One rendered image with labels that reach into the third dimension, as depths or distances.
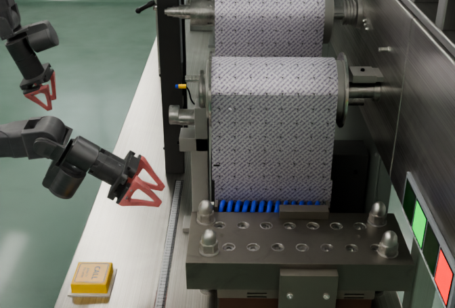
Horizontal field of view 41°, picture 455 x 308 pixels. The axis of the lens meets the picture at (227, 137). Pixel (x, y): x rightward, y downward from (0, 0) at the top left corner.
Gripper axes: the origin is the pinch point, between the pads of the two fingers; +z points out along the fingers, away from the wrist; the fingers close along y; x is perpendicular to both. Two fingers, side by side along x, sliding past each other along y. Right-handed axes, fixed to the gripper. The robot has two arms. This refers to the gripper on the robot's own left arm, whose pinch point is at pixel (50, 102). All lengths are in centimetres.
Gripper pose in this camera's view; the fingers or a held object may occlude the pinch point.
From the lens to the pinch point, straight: 175.2
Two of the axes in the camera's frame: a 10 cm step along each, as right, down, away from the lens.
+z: 3.3, 8.0, 5.1
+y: -0.4, -5.3, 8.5
